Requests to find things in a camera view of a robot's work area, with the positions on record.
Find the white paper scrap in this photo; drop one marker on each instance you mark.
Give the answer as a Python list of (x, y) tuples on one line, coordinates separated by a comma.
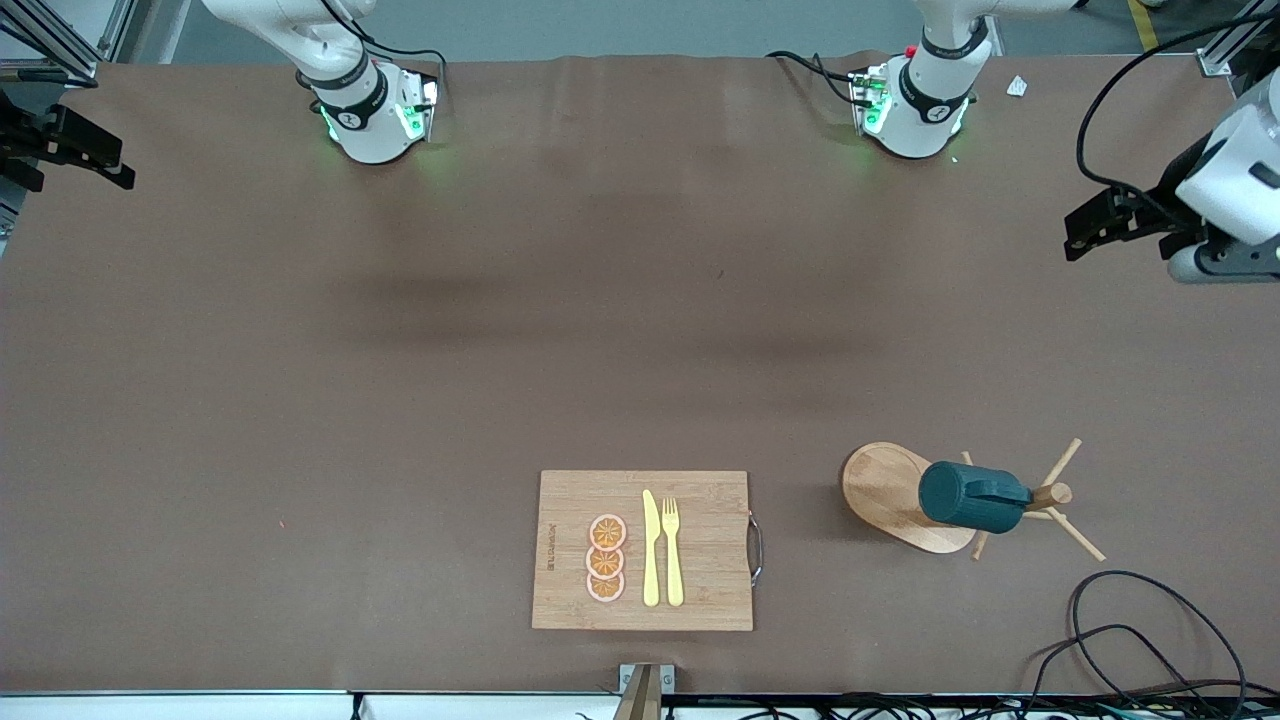
[(1017, 86)]

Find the bamboo cutting board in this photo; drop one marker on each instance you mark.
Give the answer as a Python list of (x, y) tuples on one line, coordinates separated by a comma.
[(705, 545)]

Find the yellow plastic knife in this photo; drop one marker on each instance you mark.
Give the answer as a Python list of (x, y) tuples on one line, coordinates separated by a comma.
[(651, 550)]

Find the dark teal cup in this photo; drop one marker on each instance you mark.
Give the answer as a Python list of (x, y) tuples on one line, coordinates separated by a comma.
[(950, 495)]

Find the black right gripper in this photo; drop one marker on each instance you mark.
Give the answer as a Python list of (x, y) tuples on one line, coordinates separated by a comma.
[(22, 140)]

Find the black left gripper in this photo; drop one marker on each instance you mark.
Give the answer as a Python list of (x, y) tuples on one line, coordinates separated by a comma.
[(1166, 205)]

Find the yellow plastic fork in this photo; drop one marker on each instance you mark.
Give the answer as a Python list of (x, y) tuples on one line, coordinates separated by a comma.
[(673, 560)]

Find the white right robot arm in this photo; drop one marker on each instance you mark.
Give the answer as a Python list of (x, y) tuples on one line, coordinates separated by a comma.
[(365, 130)]

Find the brown table cover mat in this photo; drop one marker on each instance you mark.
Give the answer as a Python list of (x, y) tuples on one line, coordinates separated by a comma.
[(300, 350)]

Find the aluminium frame strut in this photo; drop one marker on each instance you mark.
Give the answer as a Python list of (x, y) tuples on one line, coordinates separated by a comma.
[(1215, 62), (80, 68)]

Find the orange slice toy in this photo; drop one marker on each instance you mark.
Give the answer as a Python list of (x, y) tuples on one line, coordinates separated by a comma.
[(607, 531), (604, 563), (605, 589)]

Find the aluminium camera post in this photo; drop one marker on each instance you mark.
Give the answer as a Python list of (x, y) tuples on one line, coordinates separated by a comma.
[(645, 695)]

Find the wooden mug tree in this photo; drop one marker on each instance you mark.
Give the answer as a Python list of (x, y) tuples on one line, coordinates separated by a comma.
[(885, 495)]

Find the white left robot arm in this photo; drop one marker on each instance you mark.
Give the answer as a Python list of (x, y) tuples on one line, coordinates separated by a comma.
[(925, 110)]

